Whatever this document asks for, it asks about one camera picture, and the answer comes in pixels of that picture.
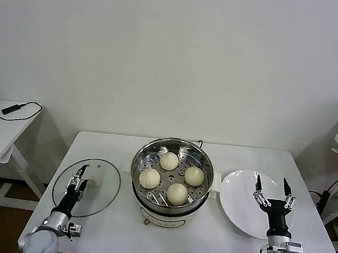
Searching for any black cable with adapter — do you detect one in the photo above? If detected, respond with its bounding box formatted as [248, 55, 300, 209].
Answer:
[306, 158, 338, 220]

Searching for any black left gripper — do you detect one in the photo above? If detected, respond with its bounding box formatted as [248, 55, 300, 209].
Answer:
[54, 163, 91, 215]

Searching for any perforated steel steamer basket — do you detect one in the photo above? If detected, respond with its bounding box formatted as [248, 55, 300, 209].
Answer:
[127, 133, 218, 215]

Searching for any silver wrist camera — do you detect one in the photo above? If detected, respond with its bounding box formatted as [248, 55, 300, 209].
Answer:
[282, 240, 305, 253]
[67, 223, 84, 240]

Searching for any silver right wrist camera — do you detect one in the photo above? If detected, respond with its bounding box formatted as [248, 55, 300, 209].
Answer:
[282, 240, 305, 253]

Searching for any round glass pot lid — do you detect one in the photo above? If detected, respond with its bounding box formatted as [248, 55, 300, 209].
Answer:
[50, 155, 124, 221]

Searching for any white steamed baozi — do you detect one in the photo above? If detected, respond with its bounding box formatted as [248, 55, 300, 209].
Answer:
[166, 182, 190, 207]
[158, 151, 180, 172]
[138, 167, 162, 190]
[183, 165, 206, 188]

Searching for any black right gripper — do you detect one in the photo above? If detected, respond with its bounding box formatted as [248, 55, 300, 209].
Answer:
[249, 174, 299, 239]

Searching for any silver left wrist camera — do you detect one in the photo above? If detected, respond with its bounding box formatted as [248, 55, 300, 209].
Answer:
[67, 223, 84, 240]

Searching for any thin black adapter cable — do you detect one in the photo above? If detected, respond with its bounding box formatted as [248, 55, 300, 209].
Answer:
[0, 98, 44, 125]

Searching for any white round plate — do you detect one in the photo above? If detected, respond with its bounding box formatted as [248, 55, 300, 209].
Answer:
[215, 166, 299, 242]

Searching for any white electric cooker base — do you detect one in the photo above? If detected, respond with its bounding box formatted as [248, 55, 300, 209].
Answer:
[116, 157, 224, 234]

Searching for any black power adapter box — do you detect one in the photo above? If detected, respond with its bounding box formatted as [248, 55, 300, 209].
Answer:
[0, 103, 21, 116]

